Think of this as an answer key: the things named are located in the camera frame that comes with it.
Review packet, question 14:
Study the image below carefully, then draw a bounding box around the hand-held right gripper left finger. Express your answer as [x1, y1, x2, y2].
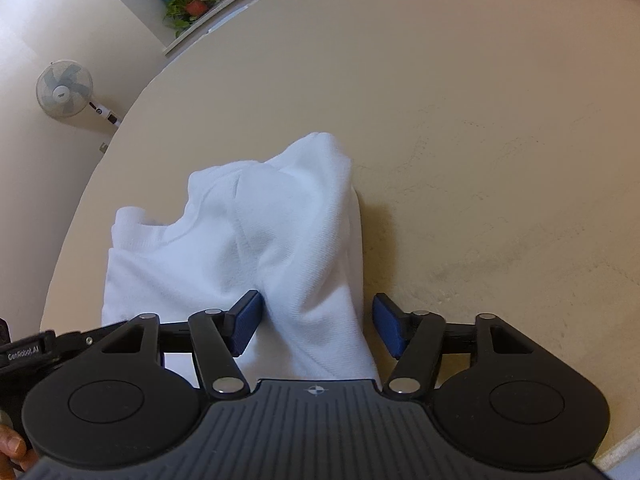
[99, 290, 265, 401]

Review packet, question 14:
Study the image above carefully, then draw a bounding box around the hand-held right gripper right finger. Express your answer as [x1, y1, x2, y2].
[372, 294, 547, 402]

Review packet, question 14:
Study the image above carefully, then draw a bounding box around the white long-sleeve shirt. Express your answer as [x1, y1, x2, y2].
[101, 132, 384, 394]

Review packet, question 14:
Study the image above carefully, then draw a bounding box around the person's left hand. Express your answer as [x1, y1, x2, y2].
[0, 422, 39, 474]

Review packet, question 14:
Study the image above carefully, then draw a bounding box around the tan bed mat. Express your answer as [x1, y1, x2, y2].
[39, 0, 640, 472]

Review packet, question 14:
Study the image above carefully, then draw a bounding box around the white standing fan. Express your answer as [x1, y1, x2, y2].
[35, 60, 122, 128]

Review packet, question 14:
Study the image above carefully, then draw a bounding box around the white window sill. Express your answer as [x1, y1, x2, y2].
[162, 0, 351, 56]

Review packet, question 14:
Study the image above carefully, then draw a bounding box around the green potted plant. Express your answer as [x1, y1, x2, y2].
[163, 0, 224, 39]

